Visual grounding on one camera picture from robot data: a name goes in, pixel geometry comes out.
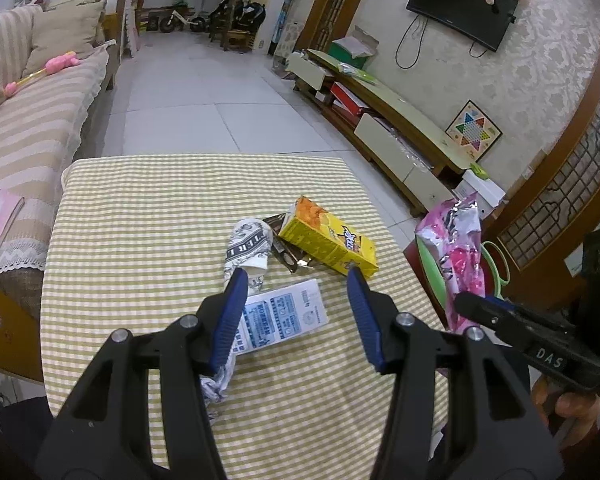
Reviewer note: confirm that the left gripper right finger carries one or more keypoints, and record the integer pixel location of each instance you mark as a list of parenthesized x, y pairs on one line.
[(375, 317)]

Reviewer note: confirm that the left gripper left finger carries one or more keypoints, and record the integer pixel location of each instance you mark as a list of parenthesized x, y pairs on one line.
[(218, 318)]

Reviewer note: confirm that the yellow snack box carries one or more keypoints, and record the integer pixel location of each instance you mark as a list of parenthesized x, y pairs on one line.
[(326, 238)]

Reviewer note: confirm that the pink plastic snack bag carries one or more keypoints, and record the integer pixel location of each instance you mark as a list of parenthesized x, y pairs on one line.
[(451, 234)]

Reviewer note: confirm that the grey newspaper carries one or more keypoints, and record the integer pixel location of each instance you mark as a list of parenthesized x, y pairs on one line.
[(215, 388)]

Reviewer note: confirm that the right hand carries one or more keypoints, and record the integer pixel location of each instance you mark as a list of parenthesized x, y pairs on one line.
[(582, 408)]

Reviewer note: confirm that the brown chocolate wrapper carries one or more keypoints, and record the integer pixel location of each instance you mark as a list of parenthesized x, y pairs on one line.
[(291, 257)]

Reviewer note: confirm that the crumpled printed paper wrapper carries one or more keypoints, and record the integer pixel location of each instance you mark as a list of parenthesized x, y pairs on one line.
[(248, 248)]

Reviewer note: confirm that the red bin green rim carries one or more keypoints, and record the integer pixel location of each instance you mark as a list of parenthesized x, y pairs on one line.
[(493, 263)]

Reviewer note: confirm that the wooden tv cabinet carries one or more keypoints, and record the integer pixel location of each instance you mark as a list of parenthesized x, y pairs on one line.
[(412, 152)]

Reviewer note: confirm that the wooden lattice door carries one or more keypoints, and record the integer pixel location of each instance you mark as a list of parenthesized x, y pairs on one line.
[(542, 227)]

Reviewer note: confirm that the white cardboard box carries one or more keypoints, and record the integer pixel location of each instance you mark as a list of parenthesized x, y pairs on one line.
[(488, 194)]

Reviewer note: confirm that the green packet on cabinet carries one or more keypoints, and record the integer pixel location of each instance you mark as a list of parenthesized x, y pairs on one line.
[(479, 172)]

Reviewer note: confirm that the chinese checkers board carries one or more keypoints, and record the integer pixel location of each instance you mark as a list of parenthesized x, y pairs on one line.
[(473, 131)]

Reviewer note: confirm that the red folder in cabinet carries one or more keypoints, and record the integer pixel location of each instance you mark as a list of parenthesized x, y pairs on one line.
[(348, 100)]

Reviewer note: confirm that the green box with papers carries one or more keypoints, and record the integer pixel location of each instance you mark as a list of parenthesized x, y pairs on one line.
[(355, 49)]

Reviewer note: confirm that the beige striped sofa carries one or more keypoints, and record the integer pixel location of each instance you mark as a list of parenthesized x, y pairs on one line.
[(41, 129)]

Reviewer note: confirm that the white balance bike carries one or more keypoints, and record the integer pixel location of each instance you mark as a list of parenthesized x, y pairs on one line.
[(175, 19)]

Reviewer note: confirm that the pink toy wand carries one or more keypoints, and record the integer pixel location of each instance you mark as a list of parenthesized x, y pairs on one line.
[(52, 66)]

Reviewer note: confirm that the beige sofa cushion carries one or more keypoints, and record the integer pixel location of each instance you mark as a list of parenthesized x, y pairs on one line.
[(73, 25)]

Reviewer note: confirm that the wall mounted black television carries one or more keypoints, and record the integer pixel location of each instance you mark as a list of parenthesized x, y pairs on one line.
[(483, 21)]

